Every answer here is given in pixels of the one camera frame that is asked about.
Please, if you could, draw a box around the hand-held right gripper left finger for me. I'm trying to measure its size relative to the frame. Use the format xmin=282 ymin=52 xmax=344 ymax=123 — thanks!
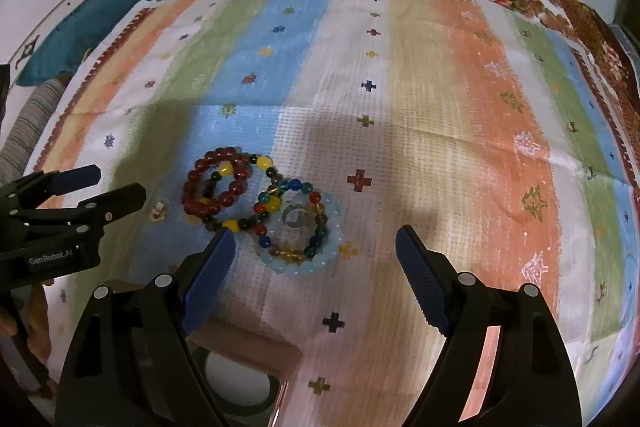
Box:
xmin=54 ymin=227 xmax=236 ymax=427

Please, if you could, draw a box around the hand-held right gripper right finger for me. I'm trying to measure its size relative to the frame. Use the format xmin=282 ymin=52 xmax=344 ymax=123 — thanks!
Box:
xmin=395 ymin=224 xmax=583 ymax=427

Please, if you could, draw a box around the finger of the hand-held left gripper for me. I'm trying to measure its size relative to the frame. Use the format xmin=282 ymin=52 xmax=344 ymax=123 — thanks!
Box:
xmin=0 ymin=164 xmax=102 ymax=214
xmin=15 ymin=183 xmax=147 ymax=238

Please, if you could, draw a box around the dark red bead bracelet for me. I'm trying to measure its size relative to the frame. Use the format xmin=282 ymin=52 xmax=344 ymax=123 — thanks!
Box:
xmin=182 ymin=147 xmax=251 ymax=220

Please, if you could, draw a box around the metal tin box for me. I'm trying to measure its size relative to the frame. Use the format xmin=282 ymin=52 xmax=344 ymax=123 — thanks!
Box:
xmin=187 ymin=317 xmax=303 ymax=427

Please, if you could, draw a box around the light blue bead bracelet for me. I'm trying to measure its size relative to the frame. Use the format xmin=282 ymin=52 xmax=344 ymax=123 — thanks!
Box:
xmin=257 ymin=189 xmax=345 ymax=280

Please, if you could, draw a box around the yellow and dark bead bracelet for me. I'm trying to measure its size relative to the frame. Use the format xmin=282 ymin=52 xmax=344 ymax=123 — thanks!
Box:
xmin=200 ymin=152 xmax=283 ymax=233

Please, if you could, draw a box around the multicoloured glass bead bracelet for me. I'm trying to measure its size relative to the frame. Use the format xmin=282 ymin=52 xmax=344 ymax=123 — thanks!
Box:
xmin=252 ymin=177 xmax=331 ymax=264

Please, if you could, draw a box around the person's left hand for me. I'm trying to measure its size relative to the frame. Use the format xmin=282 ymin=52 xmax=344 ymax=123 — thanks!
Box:
xmin=0 ymin=279 xmax=58 ymax=398

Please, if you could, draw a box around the grey striped pillow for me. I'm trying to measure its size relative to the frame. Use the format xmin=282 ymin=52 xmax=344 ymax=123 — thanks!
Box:
xmin=0 ymin=77 xmax=68 ymax=182

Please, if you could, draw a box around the teal pillow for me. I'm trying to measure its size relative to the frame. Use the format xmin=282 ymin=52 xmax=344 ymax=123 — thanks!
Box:
xmin=17 ymin=0 xmax=186 ymax=86

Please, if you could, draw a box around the colourful striped mat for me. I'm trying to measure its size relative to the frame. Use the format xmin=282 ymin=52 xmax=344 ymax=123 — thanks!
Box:
xmin=25 ymin=0 xmax=640 ymax=427

